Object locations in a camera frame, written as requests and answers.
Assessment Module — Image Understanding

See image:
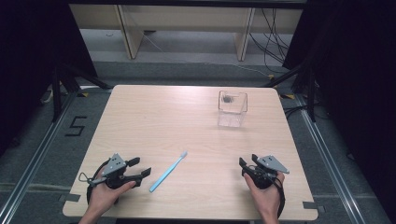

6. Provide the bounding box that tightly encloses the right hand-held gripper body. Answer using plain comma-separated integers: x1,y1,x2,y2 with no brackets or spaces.
245,154,290,190

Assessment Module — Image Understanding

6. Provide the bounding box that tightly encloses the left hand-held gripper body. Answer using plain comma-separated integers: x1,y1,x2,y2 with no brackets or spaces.
90,152,137,190

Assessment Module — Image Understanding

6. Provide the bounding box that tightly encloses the person's right hand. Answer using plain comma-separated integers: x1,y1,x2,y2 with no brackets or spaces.
243,171,286,217

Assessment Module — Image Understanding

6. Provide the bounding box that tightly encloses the person's left hand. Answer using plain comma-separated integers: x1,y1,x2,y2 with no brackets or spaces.
88,180,137,217

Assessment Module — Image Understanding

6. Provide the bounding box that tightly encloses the light blue toothbrush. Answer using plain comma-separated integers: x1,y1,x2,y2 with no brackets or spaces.
148,150,189,193

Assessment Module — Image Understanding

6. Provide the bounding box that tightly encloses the clear plastic square cup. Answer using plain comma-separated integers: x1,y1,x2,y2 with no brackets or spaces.
217,90,249,129

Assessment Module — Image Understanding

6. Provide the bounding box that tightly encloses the grey tape piece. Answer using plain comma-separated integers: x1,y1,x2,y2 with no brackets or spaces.
302,201,327,215
59,193,82,203

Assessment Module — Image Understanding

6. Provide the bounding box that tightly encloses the black metal stand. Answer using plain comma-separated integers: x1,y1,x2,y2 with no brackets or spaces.
262,60,319,123
50,63,114,123

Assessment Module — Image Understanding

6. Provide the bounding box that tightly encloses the black curtain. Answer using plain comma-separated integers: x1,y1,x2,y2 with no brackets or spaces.
282,0,396,217
0,0,98,157

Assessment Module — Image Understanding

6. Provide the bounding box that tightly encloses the metal wire ring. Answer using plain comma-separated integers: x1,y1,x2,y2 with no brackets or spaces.
78,172,94,185

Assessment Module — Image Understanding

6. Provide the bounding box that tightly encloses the black gripper strap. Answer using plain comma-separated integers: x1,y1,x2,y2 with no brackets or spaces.
273,176,287,219
86,159,112,205

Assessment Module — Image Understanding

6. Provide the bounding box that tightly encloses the black floor cable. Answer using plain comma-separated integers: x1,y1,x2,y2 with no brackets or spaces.
283,105,310,119

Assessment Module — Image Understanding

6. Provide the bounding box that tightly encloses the metal floor rail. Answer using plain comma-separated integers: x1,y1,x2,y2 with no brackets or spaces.
292,92,368,224
0,90,79,224

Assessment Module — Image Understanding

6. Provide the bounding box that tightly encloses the thick white cable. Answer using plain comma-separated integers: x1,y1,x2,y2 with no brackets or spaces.
39,85,64,105

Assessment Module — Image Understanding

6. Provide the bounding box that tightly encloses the bundle of black cables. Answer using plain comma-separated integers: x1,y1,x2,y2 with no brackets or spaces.
248,8,291,75

